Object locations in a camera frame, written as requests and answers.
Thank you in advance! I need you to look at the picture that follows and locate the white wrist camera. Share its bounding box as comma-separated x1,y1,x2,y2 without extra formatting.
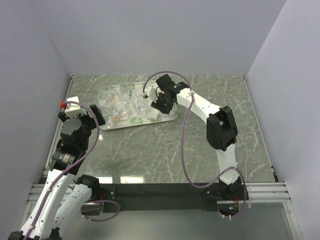
60,101,86,118
142,86,158,102

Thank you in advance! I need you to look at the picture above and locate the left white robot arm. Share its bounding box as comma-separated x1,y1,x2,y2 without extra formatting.
8,100,106,240

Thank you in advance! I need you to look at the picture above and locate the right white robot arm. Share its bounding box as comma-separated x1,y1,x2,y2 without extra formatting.
144,71,247,200

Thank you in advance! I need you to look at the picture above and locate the black base beam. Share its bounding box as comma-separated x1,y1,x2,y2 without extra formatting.
79,181,251,215

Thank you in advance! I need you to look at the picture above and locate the aluminium frame rail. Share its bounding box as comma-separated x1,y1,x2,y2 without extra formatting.
26,182,291,205

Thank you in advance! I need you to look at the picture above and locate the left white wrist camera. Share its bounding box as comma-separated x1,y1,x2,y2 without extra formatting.
60,101,86,118

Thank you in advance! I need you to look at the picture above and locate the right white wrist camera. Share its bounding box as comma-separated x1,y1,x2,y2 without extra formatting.
142,86,158,102

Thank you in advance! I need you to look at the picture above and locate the clear glass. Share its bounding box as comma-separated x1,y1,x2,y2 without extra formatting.
163,110,175,118
114,84,131,100
134,85,144,98
132,96,148,117
113,99,130,120
97,88,112,108
100,107,116,130

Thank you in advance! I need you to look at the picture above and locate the floral white serving tray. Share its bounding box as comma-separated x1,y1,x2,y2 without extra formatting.
97,79,180,131

